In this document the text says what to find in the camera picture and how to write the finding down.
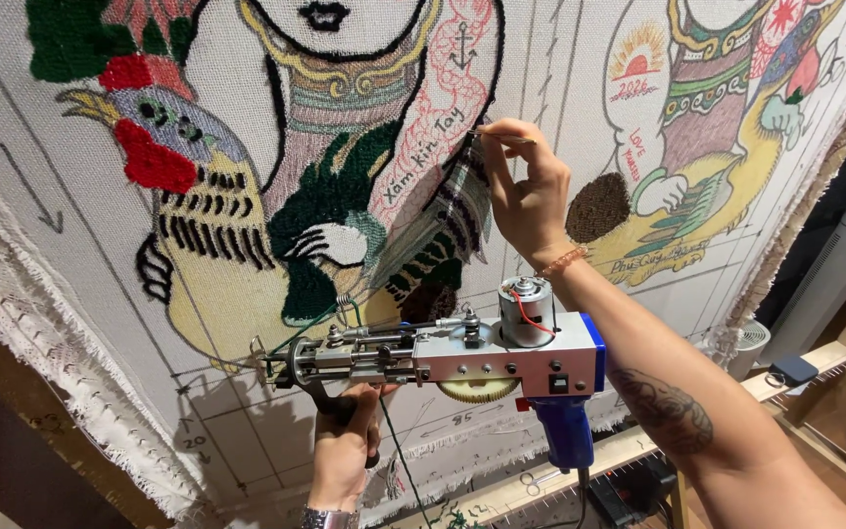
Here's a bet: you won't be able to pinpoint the black power adapter box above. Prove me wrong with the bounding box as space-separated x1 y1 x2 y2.
588 456 678 527

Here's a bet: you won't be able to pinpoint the wooden tufting frame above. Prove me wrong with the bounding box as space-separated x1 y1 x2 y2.
386 264 846 529

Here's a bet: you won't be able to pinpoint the thin metal needle tool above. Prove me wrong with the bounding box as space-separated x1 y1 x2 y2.
467 129 539 146

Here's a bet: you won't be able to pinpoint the orange bead bracelet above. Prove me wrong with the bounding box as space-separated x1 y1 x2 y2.
534 244 590 280

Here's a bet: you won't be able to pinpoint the grey tower fan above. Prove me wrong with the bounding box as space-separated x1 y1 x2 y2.
761 180 846 366

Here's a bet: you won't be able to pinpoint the person's right hand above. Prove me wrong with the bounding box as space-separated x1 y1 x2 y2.
477 118 578 270

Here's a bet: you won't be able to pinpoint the silver scissors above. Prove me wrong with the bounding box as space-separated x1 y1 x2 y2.
518 469 564 498

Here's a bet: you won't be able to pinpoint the green yarn strand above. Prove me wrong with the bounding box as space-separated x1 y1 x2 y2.
267 297 435 529

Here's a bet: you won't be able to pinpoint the small white round fan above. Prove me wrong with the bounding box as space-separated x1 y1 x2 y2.
724 318 772 382

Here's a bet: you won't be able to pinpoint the tufting cloth with colourful design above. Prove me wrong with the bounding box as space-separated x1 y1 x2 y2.
0 0 846 529

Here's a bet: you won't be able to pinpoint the small dark blue case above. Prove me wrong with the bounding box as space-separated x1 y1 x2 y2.
765 355 821 389

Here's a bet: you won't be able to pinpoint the silver and blue tufting gun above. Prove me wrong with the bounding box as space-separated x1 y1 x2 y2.
250 275 608 471

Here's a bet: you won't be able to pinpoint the green yarn scraps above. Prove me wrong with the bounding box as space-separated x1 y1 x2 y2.
429 503 492 529

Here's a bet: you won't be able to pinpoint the person's left hand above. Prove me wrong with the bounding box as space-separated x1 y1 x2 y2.
307 382 402 513

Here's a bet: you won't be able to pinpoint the black power cable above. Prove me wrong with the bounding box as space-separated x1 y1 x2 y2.
540 467 591 529

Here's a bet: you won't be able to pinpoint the silver wristwatch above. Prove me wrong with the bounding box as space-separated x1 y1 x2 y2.
300 503 361 529

